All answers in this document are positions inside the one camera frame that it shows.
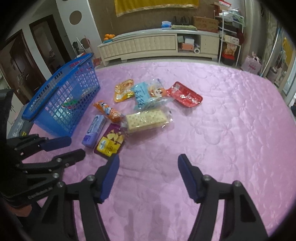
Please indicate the red snack packet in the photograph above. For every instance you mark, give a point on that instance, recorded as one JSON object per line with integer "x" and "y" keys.
{"x": 185, "y": 95}

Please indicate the plain cracker packet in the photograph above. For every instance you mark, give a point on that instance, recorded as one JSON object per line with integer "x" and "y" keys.
{"x": 145, "y": 119}

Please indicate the small light blue cartoon packet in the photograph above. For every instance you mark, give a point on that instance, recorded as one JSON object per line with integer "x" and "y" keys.
{"x": 144, "y": 95}

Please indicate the black router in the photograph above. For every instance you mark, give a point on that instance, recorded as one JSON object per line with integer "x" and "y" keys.
{"x": 181, "y": 20}

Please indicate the white metal rack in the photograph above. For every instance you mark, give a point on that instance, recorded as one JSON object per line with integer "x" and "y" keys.
{"x": 231, "y": 34}

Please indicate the pink gift bag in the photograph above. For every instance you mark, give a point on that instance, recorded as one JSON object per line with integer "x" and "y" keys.
{"x": 251, "y": 64}

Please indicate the round brown wall disc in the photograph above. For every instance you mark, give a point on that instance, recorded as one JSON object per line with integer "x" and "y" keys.
{"x": 75, "y": 17}

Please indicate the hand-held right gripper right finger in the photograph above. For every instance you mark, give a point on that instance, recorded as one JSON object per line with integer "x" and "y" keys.
{"x": 188, "y": 179}

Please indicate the pink quilted cover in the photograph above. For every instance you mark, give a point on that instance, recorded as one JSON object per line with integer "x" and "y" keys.
{"x": 208, "y": 139}

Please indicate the yellow hanging cloth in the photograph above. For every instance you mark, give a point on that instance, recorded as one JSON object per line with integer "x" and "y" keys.
{"x": 157, "y": 4}

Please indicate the orange yellow snack packet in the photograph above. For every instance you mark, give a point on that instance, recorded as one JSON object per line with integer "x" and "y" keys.
{"x": 123, "y": 90}

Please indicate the long orange biscuit packet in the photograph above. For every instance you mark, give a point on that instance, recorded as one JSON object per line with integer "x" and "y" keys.
{"x": 108, "y": 111}

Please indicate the blue tissue box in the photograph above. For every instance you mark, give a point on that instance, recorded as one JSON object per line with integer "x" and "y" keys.
{"x": 167, "y": 24}

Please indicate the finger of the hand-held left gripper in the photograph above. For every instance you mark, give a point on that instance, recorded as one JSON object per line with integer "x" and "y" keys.
{"x": 69, "y": 157}
{"x": 57, "y": 142}

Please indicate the blue plastic basket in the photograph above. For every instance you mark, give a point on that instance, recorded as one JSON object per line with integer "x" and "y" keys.
{"x": 29, "y": 115}

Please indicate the pile of oranges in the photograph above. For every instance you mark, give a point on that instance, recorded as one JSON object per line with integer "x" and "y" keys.
{"x": 109, "y": 37}

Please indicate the purple yellow chip packet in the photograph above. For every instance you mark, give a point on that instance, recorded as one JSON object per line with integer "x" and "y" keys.
{"x": 109, "y": 141}

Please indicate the brown cardboard box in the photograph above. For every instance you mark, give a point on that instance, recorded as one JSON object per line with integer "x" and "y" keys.
{"x": 205, "y": 24}

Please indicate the cream tv cabinet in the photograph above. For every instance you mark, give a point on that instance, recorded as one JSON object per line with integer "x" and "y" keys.
{"x": 138, "y": 45}

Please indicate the dark wooden door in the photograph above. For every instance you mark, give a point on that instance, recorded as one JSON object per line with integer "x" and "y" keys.
{"x": 20, "y": 62}

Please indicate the purple stick candy packet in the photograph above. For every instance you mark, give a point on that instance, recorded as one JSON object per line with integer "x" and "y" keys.
{"x": 93, "y": 131}

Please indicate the green folded mat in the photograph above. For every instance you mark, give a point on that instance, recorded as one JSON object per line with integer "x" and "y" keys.
{"x": 183, "y": 27}

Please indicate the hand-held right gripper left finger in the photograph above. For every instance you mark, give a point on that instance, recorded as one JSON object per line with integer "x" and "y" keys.
{"x": 108, "y": 180}

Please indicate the white paper roll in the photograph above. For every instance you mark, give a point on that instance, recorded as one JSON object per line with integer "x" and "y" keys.
{"x": 197, "y": 50}

